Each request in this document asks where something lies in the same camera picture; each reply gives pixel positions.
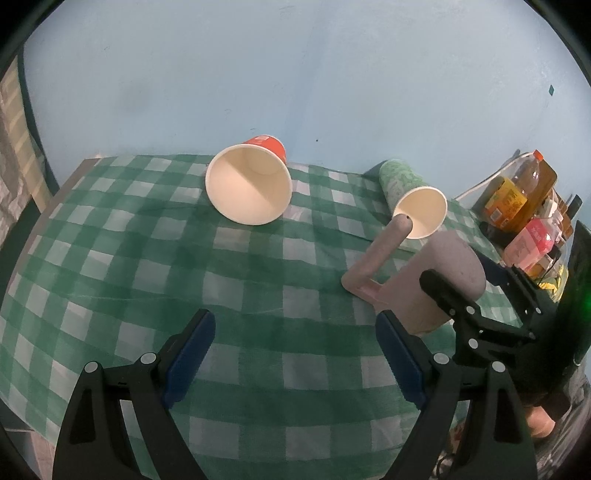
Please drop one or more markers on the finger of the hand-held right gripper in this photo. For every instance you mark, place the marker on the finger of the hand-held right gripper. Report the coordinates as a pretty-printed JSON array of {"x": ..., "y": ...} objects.
[
  {"x": 447, "y": 297},
  {"x": 497, "y": 276}
]

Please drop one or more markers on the yellow packet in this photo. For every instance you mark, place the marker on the yellow packet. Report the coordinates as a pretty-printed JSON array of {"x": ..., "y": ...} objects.
[{"x": 556, "y": 279}]

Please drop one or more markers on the pink mug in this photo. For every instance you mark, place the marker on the pink mug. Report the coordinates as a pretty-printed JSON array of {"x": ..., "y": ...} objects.
[{"x": 434, "y": 272}]

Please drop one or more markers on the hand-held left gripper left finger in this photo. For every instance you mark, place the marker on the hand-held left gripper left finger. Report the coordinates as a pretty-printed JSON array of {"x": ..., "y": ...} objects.
[{"x": 190, "y": 347}]

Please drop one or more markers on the green checked tablecloth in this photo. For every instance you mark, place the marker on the green checked tablecloth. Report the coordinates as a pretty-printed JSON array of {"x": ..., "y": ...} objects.
[{"x": 258, "y": 286}]

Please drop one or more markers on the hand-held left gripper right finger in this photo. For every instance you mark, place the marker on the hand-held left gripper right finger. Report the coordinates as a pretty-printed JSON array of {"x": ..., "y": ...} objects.
[{"x": 400, "y": 350}]

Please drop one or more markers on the person's right hand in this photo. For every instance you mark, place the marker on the person's right hand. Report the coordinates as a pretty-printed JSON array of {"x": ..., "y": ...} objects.
[{"x": 540, "y": 422}]

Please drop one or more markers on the red paper cup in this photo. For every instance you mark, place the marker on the red paper cup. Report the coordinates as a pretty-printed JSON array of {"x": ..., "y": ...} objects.
[{"x": 249, "y": 184}]

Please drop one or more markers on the green patterned paper cup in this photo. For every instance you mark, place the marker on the green patterned paper cup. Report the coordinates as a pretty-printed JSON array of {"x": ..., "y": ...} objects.
[{"x": 418, "y": 207}]

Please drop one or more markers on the amber drink bottle orange cap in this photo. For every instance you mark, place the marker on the amber drink bottle orange cap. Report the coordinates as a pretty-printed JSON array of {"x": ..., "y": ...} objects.
[{"x": 517, "y": 194}]

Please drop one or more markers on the pale striped curtain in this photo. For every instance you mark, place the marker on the pale striped curtain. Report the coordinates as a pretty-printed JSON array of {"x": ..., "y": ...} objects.
[{"x": 16, "y": 138}]

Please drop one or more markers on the pink drink bottle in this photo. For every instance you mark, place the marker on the pink drink bottle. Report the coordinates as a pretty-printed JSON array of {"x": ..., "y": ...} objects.
[{"x": 531, "y": 242}]

